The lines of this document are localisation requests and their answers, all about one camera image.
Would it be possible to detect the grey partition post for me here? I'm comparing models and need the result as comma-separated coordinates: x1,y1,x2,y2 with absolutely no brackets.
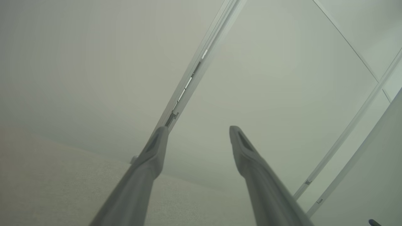
130,0,248,165

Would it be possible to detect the light grey partition frame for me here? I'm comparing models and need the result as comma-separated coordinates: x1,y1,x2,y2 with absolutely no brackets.
293,47,402,201

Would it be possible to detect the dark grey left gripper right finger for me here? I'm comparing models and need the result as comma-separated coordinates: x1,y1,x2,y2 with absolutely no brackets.
230,126,315,226

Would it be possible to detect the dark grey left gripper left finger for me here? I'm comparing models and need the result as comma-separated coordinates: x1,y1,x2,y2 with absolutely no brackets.
90,126,169,226

